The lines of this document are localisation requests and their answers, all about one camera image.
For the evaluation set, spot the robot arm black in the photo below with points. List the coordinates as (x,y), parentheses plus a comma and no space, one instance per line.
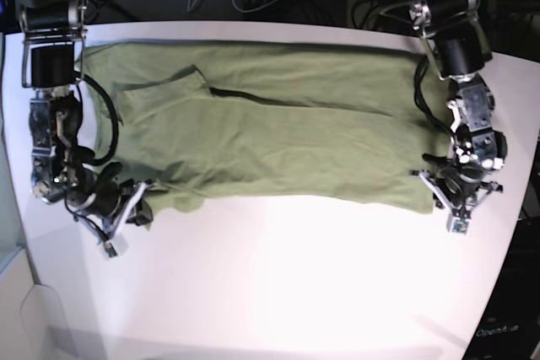
(457,48)
(63,170)

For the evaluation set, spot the green T-shirt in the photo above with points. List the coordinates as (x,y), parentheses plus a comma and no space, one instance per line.
(235,119)

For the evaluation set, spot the black OpenArm case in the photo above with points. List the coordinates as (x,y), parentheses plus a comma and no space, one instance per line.
(509,327)

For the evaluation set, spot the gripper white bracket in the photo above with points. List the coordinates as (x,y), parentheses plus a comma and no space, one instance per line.
(457,187)
(109,209)

